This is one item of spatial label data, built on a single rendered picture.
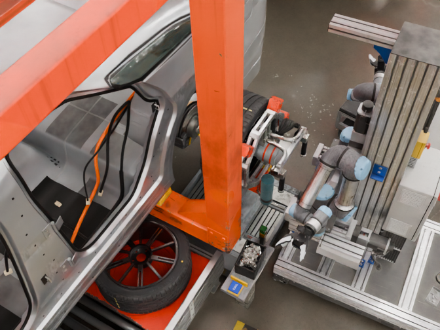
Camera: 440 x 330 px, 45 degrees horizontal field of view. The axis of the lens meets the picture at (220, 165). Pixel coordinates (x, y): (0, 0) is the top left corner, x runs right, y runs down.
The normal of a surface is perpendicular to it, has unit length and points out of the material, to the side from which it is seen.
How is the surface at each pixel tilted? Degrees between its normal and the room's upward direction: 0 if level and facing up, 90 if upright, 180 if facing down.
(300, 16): 0
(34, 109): 90
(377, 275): 0
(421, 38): 0
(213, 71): 90
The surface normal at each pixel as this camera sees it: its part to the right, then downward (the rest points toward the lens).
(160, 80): 0.85, 0.28
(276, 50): -0.02, -0.62
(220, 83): -0.51, 0.69
